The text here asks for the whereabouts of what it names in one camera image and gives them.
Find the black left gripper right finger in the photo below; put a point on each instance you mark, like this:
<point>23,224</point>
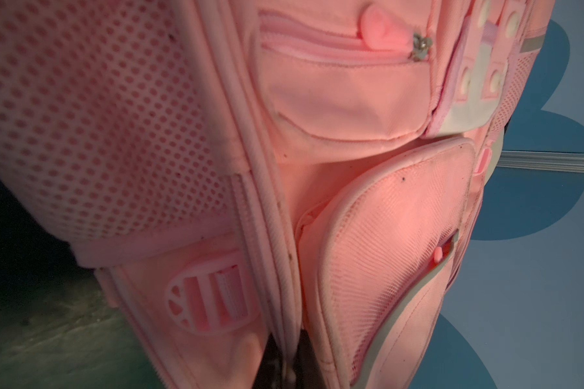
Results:
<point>306,367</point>

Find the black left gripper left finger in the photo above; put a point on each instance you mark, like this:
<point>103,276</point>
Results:
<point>270,370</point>

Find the pink backpack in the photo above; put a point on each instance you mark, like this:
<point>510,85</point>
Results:
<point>235,171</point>

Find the aluminium back rail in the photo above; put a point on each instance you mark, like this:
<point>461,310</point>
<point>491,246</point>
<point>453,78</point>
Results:
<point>564,162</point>

